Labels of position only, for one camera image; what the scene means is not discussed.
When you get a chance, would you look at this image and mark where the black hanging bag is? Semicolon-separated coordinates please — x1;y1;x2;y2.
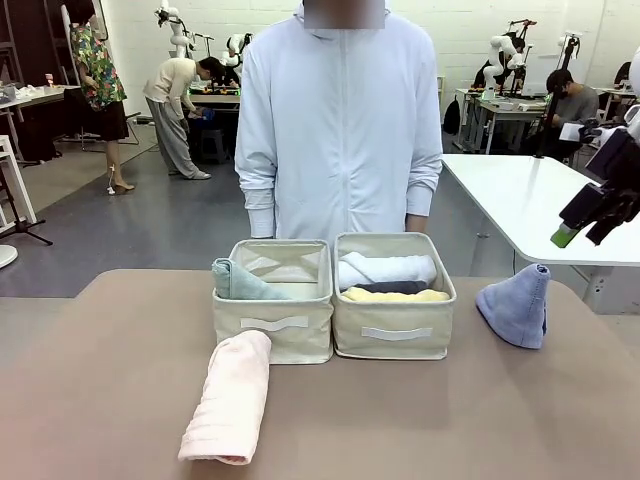
442;97;462;136

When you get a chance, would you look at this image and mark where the tall background white robot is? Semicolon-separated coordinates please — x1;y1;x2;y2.
153;6;197;60

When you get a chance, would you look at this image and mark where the background white robot red frame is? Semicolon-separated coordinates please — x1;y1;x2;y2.
473;19;534;99

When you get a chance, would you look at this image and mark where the white towel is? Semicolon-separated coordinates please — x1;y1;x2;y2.
338;251;437;291

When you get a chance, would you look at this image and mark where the blue towel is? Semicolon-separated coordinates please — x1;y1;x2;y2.
474;263;552;350

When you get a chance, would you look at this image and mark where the white side desk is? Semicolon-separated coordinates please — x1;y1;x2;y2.
0;85;81;161

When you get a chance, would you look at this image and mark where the green top desk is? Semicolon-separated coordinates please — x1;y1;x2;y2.
187;84;244;151

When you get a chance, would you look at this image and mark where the black floor tripod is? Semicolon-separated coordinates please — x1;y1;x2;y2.
0;172;54;247

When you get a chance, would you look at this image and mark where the pink folded towel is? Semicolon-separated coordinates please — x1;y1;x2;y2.
178;330;274;465

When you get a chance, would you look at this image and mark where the dark grey towel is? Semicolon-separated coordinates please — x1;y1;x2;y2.
356;280;430;295

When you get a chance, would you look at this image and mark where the teal towel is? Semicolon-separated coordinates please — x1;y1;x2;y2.
210;257;292;302

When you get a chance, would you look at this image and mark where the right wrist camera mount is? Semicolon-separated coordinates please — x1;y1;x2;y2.
558;118;629;149

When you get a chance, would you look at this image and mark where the beige fabric box straight handle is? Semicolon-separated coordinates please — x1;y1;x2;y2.
332;231;457;361

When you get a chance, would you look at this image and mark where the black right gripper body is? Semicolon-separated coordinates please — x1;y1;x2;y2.
583;130;640;204

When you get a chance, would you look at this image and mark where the beige fabric box wavy handle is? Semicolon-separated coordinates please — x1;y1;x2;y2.
212;238;335;365

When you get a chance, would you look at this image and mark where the person in floral top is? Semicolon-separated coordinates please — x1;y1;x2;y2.
68;7;137;196

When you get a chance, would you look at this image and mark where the seated person in grey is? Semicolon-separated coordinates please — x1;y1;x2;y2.
533;68;601;161

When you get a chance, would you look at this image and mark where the yellow towel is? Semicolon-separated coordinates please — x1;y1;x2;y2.
340;286;451;304

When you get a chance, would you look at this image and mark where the dark plastic stool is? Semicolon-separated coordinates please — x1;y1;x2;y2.
198;128;227;165

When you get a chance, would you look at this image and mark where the person in white hoodie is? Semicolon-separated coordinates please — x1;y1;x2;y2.
234;0;444;240

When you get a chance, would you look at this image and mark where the white table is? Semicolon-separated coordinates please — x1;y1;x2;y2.
441;153;640;267

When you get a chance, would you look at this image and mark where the background white robot black stand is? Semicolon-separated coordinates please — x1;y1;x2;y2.
223;33;254;69

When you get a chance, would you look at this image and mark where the person in beige top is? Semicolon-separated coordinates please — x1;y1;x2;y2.
143;56;226;181

